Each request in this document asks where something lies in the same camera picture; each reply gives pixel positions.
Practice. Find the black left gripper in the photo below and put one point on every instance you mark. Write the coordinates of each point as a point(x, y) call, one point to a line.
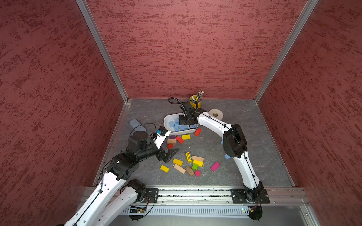
point(170, 153)

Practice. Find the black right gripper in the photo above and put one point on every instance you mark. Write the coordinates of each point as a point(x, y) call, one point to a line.
point(181, 120)

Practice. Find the light blue cube block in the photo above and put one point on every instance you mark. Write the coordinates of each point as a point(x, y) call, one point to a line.
point(172, 123)

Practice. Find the light blue small cube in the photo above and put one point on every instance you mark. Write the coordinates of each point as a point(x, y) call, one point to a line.
point(227, 156)

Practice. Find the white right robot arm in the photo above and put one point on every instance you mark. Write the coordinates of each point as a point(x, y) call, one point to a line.
point(234, 145)

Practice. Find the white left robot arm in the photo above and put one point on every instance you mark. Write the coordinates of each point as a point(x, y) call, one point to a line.
point(115, 192)

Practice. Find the tan block left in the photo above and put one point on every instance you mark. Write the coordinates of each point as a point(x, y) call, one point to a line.
point(171, 141)

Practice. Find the yellow block centre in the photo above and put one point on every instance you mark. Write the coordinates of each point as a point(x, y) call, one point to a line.
point(177, 162)

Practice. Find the red flat block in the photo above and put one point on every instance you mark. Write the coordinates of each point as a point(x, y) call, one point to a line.
point(179, 139)

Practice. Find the red upright block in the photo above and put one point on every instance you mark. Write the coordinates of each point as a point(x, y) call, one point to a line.
point(197, 132)

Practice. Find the yellow block front left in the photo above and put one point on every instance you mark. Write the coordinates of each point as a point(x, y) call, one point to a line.
point(164, 168)

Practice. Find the striped yellow block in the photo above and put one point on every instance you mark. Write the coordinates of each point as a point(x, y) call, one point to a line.
point(189, 157)

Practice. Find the yellow metal pencil bucket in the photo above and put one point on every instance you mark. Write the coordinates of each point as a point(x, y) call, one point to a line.
point(191, 101)

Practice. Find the natural wood long block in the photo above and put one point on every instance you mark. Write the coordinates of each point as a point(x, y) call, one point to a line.
point(179, 168)

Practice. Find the white rectangular bowl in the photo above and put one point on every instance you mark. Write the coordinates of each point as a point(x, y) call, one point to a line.
point(175, 118)

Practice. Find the yellow block near bowl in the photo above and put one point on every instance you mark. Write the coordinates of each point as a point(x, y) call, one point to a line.
point(186, 137)

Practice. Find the bundle of pencils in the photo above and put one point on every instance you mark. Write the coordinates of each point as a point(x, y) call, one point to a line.
point(199, 95)

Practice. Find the white tape roll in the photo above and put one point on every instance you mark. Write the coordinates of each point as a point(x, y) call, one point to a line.
point(216, 113)

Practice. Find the dark wood block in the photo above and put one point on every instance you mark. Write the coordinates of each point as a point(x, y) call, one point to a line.
point(190, 171)

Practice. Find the yellow block beside green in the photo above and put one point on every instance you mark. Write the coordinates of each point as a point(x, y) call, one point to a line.
point(198, 163)

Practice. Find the tan wood block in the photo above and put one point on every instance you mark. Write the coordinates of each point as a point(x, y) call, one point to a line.
point(196, 158)

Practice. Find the magenta round block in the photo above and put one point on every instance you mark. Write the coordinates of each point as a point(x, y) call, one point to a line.
point(197, 173)

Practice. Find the magenta block front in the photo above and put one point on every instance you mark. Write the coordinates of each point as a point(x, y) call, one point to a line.
point(215, 166)

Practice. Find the aluminium front rail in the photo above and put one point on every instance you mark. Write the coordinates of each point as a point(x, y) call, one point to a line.
point(213, 195)

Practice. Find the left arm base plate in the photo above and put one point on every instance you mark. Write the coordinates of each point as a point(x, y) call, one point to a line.
point(151, 196)

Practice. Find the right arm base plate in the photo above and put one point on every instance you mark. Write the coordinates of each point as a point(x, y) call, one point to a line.
point(252, 197)

